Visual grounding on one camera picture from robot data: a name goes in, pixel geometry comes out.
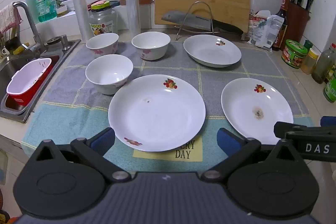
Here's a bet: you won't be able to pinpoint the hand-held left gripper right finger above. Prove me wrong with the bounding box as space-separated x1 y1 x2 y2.
201 127 300 184

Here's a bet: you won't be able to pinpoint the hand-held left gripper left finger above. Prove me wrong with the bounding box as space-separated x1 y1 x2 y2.
34 127 132 183

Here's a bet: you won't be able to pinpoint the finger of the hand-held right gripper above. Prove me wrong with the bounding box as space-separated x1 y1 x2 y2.
274 122 336 139
321 116 336 127

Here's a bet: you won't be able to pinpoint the stained white fruit-print plate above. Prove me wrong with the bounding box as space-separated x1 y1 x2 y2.
221 78 294 145

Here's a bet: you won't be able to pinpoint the large white fruit-print plate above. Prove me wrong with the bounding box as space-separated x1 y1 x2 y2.
108 74 206 152

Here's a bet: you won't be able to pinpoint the plain white bowl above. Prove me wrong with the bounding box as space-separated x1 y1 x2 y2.
85 54 134 95

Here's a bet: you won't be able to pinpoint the deep white fruit-print plate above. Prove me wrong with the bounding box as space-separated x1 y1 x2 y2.
183 35 242 68

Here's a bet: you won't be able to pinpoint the small pink-flowered white bowl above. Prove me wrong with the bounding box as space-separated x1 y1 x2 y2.
86 33 119 57

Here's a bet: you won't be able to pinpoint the green plastic bottle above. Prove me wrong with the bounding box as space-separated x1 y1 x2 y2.
323 64 336 104

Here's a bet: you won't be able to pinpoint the condiment bottles at right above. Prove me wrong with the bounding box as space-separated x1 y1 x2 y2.
311 43 336 84

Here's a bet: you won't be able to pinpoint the yellow spice jar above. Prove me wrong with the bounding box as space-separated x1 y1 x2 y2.
301 48 321 75

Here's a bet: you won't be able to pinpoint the green-lidded jar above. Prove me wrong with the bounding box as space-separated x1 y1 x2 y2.
281 39 308 69

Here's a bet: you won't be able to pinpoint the grey and teal checked mat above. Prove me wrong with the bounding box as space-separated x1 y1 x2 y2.
21 42 315 172

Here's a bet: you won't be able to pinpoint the red and white drain basket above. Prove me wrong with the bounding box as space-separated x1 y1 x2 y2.
6 57 52 106

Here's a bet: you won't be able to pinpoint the clear and white plastic bag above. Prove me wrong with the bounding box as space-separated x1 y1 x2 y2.
247 15 285 51

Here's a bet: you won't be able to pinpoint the dark soy sauce bottle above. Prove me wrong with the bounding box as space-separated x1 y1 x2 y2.
272 0 288 51

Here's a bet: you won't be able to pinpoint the brown knife block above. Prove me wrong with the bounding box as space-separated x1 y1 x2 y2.
285 0 311 51

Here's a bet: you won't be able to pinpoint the red and white bag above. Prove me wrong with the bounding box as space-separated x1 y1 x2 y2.
248 10 271 43

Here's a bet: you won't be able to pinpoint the glass jar with yellow-green lid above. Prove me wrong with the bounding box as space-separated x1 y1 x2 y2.
88 0 118 37

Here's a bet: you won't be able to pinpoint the steel sink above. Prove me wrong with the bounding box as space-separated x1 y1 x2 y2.
0 39 81 123

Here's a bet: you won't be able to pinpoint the short plastic wrap roll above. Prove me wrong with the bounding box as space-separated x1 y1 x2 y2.
70 0 94 41

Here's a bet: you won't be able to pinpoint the small potted plant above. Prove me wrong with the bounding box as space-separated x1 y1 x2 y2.
55 0 68 17

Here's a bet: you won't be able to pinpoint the steel faucet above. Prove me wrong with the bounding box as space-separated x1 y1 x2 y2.
13 2 44 54

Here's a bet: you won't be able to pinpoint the pink hanging towel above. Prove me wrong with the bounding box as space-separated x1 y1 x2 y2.
0 4 23 33

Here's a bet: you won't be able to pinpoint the steel cleaver with black handle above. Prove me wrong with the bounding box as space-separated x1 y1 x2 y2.
161 10 244 36

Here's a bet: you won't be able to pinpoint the metal wire rack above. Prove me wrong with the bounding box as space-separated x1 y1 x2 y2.
175 2 214 41

